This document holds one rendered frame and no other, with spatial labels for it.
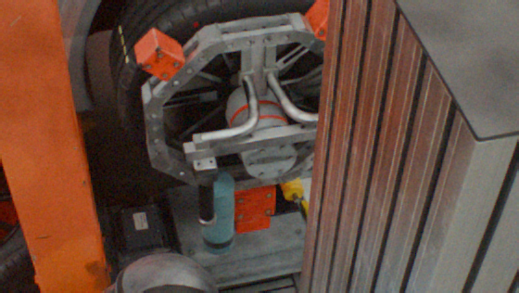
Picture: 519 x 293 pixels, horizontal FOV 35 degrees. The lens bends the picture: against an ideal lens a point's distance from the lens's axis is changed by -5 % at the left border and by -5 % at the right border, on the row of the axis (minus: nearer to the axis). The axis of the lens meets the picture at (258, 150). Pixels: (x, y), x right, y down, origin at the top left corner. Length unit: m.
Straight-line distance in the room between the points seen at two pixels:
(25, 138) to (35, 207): 0.20
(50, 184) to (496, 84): 1.31
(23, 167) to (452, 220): 1.24
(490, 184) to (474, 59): 0.08
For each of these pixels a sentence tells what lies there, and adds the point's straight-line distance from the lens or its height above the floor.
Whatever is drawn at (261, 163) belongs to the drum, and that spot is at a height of 0.85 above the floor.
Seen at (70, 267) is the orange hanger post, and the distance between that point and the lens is 1.95.
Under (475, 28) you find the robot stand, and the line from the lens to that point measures 0.55.
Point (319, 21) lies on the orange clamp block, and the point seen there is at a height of 1.12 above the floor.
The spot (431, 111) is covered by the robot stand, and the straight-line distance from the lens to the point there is 0.54.
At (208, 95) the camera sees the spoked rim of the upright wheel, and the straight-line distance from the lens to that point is 2.18.
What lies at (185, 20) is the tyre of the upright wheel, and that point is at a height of 1.12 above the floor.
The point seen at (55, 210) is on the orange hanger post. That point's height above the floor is 0.99.
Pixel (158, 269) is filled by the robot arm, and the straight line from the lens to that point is 1.10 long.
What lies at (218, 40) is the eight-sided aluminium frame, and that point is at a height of 1.12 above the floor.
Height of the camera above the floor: 2.36
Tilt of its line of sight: 48 degrees down
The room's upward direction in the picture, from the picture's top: 2 degrees clockwise
